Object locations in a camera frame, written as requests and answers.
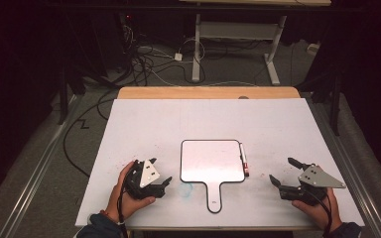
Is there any white marker with red cap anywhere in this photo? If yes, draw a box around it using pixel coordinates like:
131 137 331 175
238 142 251 178

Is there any white desk frame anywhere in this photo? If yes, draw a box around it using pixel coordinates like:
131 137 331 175
178 0 332 86

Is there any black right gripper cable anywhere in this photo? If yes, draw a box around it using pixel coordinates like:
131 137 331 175
307 189 334 238

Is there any small whiteboard with handle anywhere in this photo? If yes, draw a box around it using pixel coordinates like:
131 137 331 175
179 139 247 214

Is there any white power strip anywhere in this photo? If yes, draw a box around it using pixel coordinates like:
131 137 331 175
306 43 321 57

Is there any person's left dark sleeve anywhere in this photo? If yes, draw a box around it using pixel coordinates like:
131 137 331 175
74 213 129 238

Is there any large white cover board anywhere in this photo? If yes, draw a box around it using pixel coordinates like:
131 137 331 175
74 97 366 230

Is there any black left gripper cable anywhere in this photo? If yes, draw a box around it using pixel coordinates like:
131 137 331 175
116 164 139 238

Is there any red bracelet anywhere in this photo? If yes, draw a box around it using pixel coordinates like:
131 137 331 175
99 209 124 226

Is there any person's left hand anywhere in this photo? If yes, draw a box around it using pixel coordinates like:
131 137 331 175
104 160 157 225

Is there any black stand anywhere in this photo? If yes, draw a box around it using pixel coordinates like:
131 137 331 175
57 62 87 126
306 73 344 137

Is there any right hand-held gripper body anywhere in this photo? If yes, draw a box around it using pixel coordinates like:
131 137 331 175
277 163 347 207

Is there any long black floor cable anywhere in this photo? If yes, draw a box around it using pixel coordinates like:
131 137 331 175
62 88 120 179

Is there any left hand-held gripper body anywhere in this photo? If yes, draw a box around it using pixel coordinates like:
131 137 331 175
124 159 167 200

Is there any bundle of floor cables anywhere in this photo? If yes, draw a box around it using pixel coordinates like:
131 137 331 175
118 13 207 87

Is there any aluminium floor rail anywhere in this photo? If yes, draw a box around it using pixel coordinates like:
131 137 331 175
306 95 381 238
0 94 82 238

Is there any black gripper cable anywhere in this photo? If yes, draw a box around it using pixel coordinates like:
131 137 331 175
307 189 334 238
116 164 139 238

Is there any person's right hand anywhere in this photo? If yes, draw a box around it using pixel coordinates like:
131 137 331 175
291 186 343 234

